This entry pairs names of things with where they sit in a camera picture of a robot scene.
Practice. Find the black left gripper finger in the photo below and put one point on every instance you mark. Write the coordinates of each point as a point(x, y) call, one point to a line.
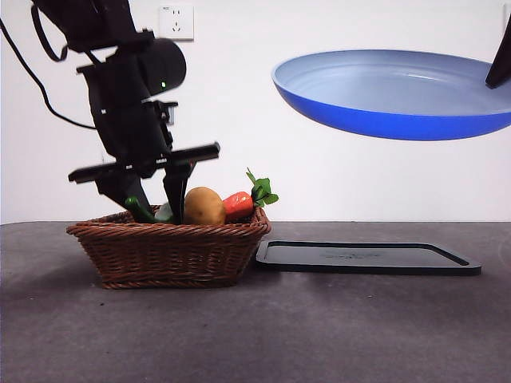
point(179, 183)
point(120, 185)

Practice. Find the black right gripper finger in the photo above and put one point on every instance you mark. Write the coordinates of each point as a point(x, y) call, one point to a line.
point(501, 64)

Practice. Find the green toy pepper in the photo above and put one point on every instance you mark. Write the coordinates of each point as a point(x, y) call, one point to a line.
point(141, 210)

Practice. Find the blue round plate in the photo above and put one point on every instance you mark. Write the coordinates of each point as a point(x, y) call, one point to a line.
point(379, 84)

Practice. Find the brown toy potato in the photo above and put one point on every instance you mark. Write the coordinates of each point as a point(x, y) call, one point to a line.
point(203, 207)

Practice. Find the orange toy carrot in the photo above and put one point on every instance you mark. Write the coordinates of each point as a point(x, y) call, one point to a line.
point(239, 205)

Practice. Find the brown wicker basket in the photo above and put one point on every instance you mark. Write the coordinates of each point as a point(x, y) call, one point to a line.
point(167, 255)

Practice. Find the dark rectangular tray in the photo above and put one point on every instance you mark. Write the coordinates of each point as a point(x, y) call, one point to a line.
point(359, 255)

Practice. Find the white wall socket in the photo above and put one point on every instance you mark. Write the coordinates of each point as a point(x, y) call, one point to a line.
point(177, 23)

